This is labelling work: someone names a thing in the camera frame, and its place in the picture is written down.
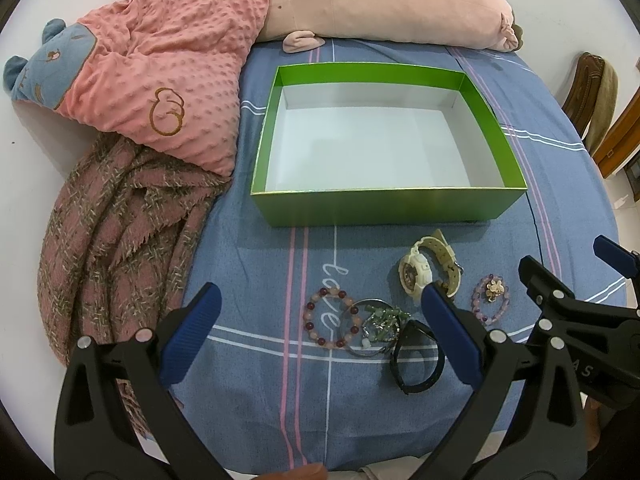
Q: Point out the silver metal bangle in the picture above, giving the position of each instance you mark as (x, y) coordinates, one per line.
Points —
(368, 327)

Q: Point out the wooden door frame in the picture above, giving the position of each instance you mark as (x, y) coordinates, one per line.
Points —
(621, 140)

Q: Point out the green cardboard box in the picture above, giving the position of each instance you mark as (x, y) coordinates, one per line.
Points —
(363, 143)

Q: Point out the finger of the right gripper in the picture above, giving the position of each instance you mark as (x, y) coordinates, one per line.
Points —
(544, 288)
(623, 261)

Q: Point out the cream white wristwatch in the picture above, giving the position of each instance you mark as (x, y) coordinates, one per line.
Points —
(430, 260)

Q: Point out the pink woven fringed scarf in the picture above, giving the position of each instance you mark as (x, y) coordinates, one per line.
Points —
(120, 241)

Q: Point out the blue striped bed sheet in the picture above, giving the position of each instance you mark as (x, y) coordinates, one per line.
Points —
(261, 395)

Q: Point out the black fitness band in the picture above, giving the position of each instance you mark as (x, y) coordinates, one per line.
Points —
(417, 361)

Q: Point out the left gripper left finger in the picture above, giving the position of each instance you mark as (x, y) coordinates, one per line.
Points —
(93, 436)

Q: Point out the brown wooden chair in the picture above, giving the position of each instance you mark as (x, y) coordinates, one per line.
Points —
(590, 104)

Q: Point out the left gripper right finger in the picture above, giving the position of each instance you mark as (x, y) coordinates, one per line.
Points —
(546, 437)

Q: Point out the pink dotted bear blanket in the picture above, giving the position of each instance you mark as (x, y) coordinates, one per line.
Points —
(163, 73)

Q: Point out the pink plush pig pillow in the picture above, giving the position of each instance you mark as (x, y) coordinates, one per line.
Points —
(303, 25)

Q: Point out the gold flower brooch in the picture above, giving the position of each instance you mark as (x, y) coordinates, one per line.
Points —
(494, 288)

